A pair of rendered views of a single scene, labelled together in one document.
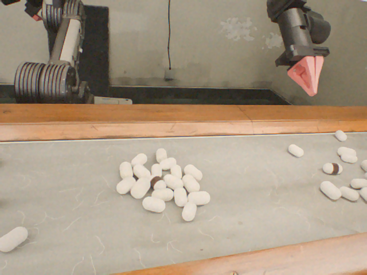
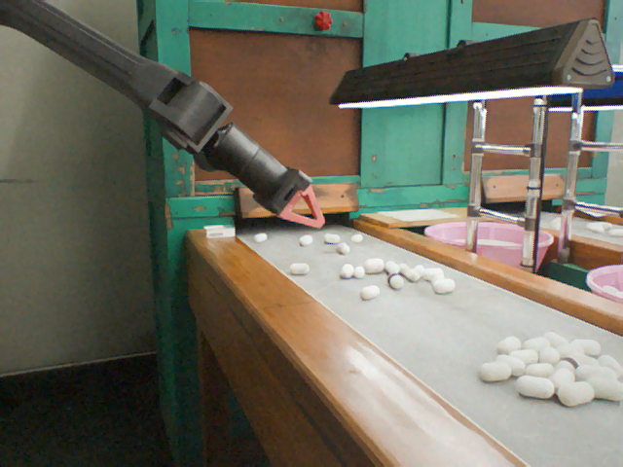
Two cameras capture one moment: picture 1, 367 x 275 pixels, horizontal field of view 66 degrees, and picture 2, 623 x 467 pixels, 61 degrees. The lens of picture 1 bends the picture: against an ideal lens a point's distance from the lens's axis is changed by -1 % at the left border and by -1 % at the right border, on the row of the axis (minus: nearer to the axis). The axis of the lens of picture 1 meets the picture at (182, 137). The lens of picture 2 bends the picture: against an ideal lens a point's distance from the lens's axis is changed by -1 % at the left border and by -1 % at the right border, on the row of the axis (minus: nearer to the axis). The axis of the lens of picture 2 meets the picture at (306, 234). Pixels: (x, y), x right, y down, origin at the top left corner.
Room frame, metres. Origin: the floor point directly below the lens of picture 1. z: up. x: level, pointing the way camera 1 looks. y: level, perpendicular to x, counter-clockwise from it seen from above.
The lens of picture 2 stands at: (0.63, 0.54, 1.00)
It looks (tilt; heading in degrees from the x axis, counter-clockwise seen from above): 11 degrees down; 269
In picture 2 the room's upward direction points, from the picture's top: straight up
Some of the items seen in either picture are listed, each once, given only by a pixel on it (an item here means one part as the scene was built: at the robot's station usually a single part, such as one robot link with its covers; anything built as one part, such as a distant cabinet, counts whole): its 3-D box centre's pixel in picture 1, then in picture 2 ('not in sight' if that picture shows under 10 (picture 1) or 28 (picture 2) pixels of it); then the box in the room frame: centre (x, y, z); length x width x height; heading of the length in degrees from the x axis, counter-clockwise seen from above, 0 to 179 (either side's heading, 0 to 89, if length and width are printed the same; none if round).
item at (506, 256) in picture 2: not in sight; (485, 253); (0.20, -0.60, 0.72); 0.27 x 0.27 x 0.10
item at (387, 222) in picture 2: not in sight; (430, 216); (0.28, -0.80, 0.77); 0.33 x 0.15 x 0.01; 20
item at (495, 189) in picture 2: not in sight; (522, 188); (-0.02, -0.96, 0.83); 0.30 x 0.06 x 0.07; 20
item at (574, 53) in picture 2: not in sight; (427, 76); (0.41, -0.34, 1.08); 0.62 x 0.08 x 0.07; 110
